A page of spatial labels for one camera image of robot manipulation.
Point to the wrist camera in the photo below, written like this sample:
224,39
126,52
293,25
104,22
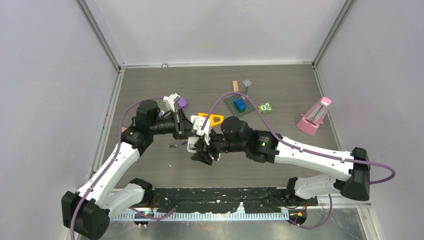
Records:
170,101
201,126

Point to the grey lego post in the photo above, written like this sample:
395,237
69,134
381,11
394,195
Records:
247,83

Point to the grey lego baseplate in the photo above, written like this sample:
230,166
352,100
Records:
229,103

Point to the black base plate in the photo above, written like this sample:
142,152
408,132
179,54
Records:
221,200

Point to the small wooden block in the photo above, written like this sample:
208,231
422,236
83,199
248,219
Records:
235,86

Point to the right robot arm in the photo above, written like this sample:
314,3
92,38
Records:
343,172

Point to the white remote control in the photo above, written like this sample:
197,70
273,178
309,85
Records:
191,144

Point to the green monster toy cube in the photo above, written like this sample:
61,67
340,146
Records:
265,108

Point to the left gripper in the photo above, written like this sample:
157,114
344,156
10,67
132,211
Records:
182,125

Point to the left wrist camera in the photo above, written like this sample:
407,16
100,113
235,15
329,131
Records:
170,101

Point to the purple spool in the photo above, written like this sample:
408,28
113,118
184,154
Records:
182,103

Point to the yellow triangular frame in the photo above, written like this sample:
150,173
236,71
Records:
216,119

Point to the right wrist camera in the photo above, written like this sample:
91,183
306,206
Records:
201,126

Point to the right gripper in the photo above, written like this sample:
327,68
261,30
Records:
206,157

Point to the pink metronome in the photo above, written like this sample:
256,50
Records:
313,118

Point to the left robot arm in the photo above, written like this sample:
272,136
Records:
89,210

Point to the blue lego brick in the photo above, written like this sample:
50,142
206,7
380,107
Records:
240,105

